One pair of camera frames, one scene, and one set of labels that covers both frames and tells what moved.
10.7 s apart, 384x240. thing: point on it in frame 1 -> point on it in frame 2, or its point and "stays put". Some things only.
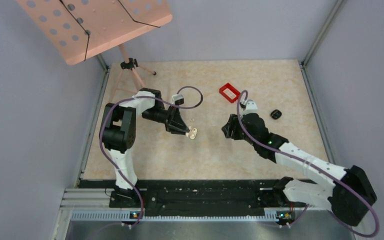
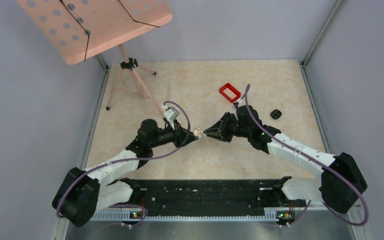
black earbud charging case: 276,114 stays put
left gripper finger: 174,130 -> 189,139
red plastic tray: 229,92 stays put
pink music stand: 83,29 stays put
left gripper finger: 182,124 -> 189,135
